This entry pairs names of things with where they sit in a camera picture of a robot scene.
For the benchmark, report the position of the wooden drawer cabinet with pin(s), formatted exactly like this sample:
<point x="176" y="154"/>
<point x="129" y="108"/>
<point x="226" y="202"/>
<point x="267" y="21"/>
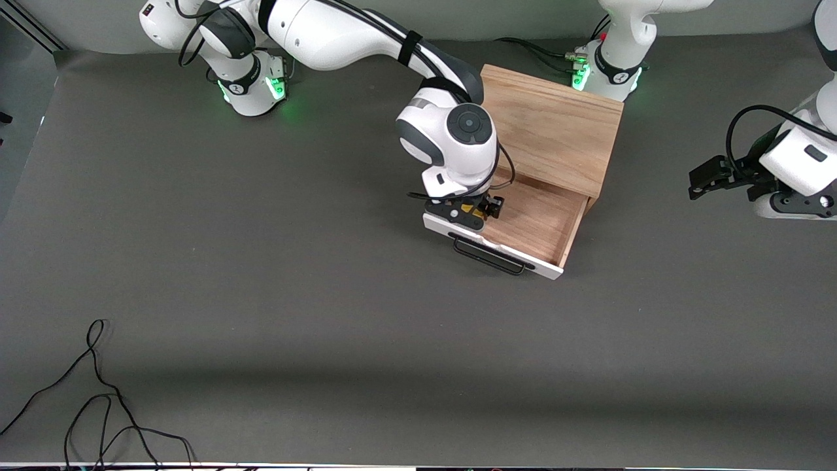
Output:
<point x="556" y="124"/>

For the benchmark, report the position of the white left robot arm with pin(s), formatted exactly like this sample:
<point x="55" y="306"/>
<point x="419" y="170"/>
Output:
<point x="618" y="39"/>

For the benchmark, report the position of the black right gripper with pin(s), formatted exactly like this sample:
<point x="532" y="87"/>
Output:
<point x="489" y="207"/>

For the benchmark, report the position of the wooden drawer with white front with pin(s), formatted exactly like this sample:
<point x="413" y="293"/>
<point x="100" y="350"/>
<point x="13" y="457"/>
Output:
<point x="536" y="219"/>

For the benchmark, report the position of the aluminium frame rail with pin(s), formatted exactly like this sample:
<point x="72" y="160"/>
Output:
<point x="33" y="29"/>

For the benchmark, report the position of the yellow block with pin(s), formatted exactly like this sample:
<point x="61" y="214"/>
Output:
<point x="468" y="208"/>

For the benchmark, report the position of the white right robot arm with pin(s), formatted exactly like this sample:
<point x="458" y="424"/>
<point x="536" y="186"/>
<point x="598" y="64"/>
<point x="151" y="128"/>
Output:
<point x="327" y="33"/>

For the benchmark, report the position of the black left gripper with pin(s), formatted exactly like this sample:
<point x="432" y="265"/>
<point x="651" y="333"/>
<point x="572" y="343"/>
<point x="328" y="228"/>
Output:
<point x="743" y="171"/>

